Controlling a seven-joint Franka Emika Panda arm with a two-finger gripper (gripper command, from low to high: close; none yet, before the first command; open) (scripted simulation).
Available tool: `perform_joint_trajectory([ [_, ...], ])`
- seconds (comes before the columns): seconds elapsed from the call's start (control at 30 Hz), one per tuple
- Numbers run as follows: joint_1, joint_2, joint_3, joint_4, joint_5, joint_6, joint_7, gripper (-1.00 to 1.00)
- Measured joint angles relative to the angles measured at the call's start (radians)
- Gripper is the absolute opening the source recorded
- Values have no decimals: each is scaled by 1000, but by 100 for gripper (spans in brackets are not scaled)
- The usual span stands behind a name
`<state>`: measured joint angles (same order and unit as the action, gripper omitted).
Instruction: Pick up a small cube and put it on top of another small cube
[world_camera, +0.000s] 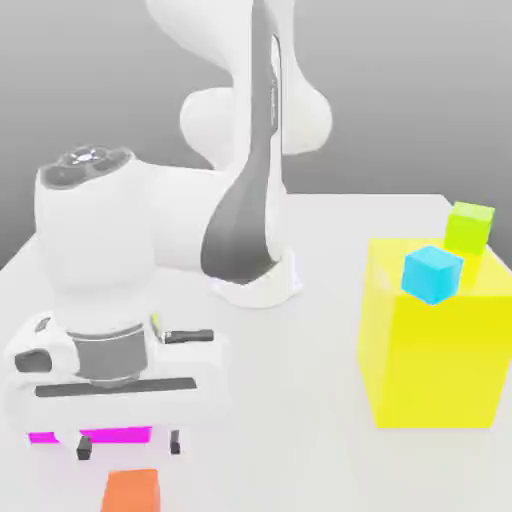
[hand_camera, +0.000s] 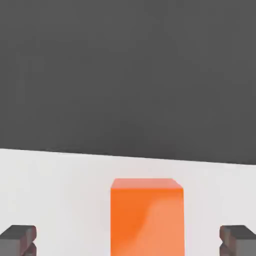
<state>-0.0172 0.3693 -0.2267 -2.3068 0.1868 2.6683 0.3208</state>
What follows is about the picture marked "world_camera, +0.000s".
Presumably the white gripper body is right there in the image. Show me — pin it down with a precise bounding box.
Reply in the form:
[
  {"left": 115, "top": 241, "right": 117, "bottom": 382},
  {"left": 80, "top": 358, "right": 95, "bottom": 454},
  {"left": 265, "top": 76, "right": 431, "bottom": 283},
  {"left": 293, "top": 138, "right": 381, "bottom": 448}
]
[{"left": 5, "top": 369, "right": 227, "bottom": 433}]

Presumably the small orange cube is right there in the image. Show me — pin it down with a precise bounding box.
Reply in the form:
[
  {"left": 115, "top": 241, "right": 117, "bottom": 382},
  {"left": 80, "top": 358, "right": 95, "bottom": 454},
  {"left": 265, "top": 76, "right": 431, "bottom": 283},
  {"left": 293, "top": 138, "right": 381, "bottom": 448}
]
[{"left": 99, "top": 468, "right": 162, "bottom": 512}]

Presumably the small cyan cube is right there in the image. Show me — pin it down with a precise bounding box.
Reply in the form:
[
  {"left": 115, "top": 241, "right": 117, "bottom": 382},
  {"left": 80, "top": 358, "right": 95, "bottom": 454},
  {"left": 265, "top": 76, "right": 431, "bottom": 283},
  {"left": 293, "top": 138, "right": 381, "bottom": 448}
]
[{"left": 400, "top": 244, "right": 466, "bottom": 307}]

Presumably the small lime green cube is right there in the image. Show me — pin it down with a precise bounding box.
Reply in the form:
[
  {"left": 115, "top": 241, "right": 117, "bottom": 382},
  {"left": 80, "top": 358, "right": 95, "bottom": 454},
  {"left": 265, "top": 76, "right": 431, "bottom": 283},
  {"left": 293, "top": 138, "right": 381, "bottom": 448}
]
[{"left": 443, "top": 200, "right": 496, "bottom": 257}]

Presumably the large magenta box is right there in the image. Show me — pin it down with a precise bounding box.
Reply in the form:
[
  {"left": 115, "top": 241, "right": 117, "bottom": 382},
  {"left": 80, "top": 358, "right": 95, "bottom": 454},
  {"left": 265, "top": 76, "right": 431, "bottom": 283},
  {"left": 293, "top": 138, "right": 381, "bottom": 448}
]
[{"left": 27, "top": 426, "right": 154, "bottom": 446}]

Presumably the large yellow box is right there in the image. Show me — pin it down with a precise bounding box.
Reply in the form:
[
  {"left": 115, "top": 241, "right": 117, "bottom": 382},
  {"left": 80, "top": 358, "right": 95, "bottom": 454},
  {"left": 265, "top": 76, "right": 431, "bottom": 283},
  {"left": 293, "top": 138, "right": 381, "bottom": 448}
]
[{"left": 356, "top": 238, "right": 512, "bottom": 430}]

